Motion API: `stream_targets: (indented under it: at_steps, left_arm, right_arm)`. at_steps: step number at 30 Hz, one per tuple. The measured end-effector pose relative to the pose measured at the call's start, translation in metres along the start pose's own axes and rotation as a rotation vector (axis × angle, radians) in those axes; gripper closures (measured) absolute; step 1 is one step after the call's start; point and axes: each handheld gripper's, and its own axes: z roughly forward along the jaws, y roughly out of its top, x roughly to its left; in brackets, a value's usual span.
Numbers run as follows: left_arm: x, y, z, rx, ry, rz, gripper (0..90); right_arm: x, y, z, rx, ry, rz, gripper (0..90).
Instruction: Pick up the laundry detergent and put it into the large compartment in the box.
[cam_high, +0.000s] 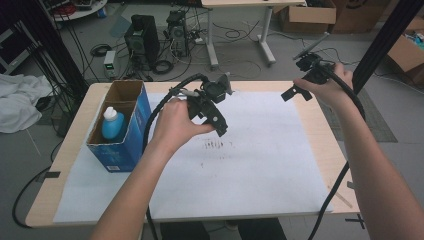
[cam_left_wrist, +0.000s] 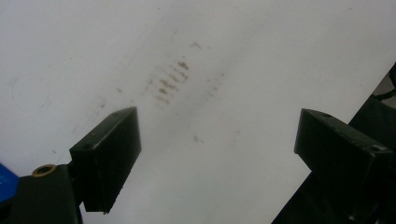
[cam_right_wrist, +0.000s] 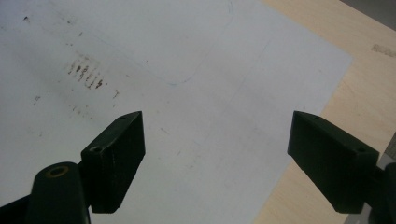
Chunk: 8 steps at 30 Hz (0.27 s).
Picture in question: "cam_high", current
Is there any person's right hand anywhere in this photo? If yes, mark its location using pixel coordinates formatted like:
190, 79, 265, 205
293, 62, 355, 108

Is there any white power supply unit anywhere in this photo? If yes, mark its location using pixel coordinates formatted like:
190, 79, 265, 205
103, 50, 117, 79

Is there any large brown cardboard box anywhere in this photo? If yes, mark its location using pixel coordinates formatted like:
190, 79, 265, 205
329, 0, 401, 34

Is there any white paper sheet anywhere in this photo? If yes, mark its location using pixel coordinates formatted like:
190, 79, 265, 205
53, 90, 334, 224

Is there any small open cardboard box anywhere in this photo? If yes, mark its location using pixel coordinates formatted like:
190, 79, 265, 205
279, 4, 338, 34

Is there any white-legged desk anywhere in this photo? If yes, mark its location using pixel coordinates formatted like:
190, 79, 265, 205
200, 0, 307, 68

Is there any black metal stand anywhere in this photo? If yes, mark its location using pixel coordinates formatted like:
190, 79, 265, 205
33, 0, 89, 98
351, 0, 424, 96

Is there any white cloth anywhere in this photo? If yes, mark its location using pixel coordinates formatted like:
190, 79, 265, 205
0, 73, 54, 134

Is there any thin black floor cable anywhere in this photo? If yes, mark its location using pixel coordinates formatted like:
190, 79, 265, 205
11, 166, 51, 229

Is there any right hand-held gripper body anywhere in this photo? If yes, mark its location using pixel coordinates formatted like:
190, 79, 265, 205
292, 32, 336, 86

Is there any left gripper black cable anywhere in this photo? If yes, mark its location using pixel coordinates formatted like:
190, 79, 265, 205
141, 73, 209, 240

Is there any person's left hand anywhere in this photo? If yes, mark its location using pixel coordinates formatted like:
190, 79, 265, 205
149, 97, 216, 158

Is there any cardboard box with blue contents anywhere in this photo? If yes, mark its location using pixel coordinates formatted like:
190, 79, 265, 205
386, 16, 424, 73

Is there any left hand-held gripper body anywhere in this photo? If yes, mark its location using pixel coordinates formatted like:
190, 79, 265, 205
169, 72, 234, 121

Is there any blue bottle with white cap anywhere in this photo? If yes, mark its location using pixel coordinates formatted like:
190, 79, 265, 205
100, 106, 126, 140

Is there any small black computer tower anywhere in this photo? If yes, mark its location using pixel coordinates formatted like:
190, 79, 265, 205
165, 9, 191, 58

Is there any round white table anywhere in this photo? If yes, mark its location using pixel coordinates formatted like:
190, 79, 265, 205
49, 0, 108, 22

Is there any large black cable coil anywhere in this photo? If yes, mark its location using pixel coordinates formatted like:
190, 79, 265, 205
151, 59, 174, 75

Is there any grey floor mat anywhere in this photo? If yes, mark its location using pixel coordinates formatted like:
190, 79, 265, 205
316, 88, 398, 144

